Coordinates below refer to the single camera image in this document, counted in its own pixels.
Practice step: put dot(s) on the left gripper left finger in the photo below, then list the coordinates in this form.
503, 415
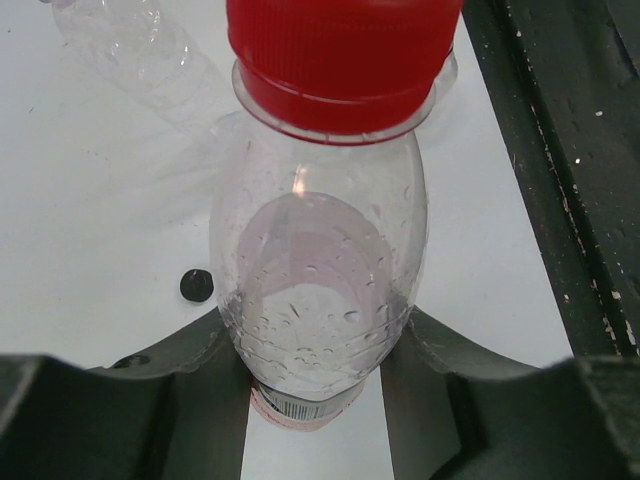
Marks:
175, 410

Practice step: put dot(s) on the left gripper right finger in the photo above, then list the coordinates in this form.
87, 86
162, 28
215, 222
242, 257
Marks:
456, 410

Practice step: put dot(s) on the red bottle cap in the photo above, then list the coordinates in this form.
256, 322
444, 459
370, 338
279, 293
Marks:
341, 67

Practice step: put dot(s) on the black bottle cap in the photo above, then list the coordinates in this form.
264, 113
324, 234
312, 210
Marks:
196, 285

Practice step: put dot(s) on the tall clear empty bottle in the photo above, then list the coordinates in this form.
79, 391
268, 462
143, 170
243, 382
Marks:
141, 49

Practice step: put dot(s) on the clear bottle red label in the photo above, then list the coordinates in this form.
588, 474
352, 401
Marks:
317, 249

